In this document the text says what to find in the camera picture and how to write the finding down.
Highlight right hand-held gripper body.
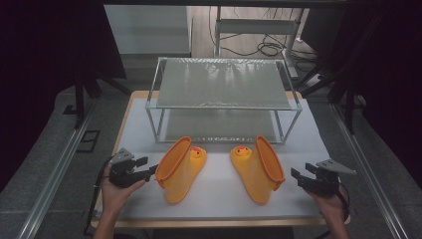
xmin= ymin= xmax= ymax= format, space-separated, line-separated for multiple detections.
xmin=305 ymin=158 xmax=358 ymax=199

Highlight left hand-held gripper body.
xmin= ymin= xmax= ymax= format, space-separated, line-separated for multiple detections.
xmin=108 ymin=147 xmax=147 ymax=189

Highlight yellow duck rain boot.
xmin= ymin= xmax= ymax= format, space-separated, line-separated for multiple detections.
xmin=229 ymin=134 xmax=287 ymax=205
xmin=154 ymin=135 xmax=208 ymax=205

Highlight metal two-tier shoe rack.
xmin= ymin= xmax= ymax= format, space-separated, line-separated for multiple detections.
xmin=144 ymin=56 xmax=304 ymax=145

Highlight person's right hand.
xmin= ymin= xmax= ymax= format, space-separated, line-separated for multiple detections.
xmin=307 ymin=184 xmax=349 ymax=220

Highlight person's left hand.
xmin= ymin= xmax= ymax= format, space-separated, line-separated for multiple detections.
xmin=101 ymin=165 xmax=147 ymax=217

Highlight white table mat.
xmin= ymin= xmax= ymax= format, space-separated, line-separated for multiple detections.
xmin=116 ymin=96 xmax=333 ymax=221

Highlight black tripod stand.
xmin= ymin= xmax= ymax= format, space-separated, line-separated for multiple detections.
xmin=297 ymin=49 xmax=367 ymax=135
xmin=73 ymin=68 xmax=132 ymax=130

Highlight white panel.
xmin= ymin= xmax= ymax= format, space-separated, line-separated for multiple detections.
xmin=104 ymin=4 xmax=194 ymax=56

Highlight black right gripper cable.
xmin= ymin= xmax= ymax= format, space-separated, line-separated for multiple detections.
xmin=336 ymin=183 xmax=351 ymax=224

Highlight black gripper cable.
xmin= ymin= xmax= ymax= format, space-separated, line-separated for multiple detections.
xmin=84 ymin=155 xmax=115 ymax=236
xmin=336 ymin=183 xmax=351 ymax=224

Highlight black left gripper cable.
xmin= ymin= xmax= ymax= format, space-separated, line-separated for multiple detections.
xmin=84 ymin=155 xmax=115 ymax=236

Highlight metal floor rail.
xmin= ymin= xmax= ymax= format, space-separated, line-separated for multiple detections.
xmin=330 ymin=103 xmax=410 ymax=239
xmin=17 ymin=99 xmax=98 ymax=239

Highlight black floor outlet frame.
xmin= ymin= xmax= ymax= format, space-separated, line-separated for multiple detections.
xmin=76 ymin=129 xmax=102 ymax=154

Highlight black floor cables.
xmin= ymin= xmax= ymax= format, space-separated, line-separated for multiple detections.
xmin=208 ymin=5 xmax=320 ymax=65

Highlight grey metal frame stand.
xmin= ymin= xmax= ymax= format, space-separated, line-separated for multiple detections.
xmin=214 ymin=5 xmax=305 ymax=80

